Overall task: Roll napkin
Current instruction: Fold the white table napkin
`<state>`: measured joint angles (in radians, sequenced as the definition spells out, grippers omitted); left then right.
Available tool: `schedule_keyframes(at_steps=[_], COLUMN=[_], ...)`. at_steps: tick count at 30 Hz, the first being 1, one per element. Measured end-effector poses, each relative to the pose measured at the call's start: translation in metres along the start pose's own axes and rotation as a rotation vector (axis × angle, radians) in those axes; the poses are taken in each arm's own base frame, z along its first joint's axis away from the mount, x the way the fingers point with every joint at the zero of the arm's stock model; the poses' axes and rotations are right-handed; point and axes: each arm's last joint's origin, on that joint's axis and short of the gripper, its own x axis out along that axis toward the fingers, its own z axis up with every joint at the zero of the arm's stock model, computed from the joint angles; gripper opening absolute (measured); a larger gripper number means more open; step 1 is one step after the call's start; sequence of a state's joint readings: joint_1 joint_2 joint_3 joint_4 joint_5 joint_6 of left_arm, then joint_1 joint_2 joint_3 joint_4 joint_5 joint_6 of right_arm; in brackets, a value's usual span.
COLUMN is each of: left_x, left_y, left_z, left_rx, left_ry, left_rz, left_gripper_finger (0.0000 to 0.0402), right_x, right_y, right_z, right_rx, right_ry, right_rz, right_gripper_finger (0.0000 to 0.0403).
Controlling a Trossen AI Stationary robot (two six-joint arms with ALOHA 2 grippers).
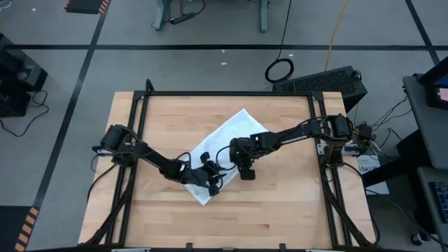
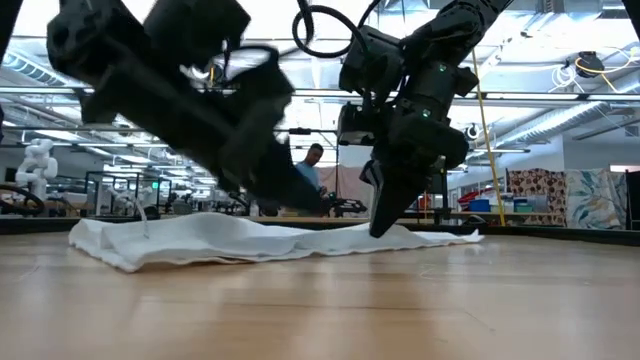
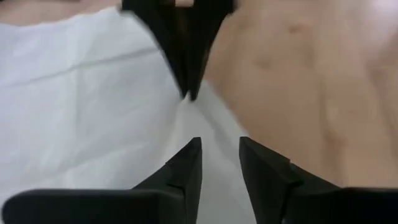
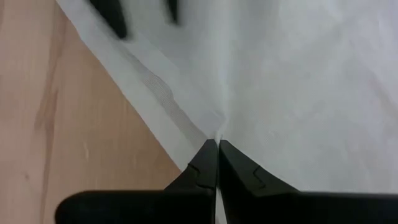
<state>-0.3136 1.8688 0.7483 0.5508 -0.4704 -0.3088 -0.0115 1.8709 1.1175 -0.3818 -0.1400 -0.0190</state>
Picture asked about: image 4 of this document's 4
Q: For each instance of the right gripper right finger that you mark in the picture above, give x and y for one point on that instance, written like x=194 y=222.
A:
x=280 y=207

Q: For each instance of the white cloth napkin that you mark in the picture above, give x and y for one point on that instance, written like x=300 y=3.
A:
x=280 y=77

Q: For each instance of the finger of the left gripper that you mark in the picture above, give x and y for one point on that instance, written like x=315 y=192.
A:
x=113 y=15
x=174 y=9

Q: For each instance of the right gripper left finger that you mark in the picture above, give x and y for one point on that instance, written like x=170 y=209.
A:
x=140 y=207

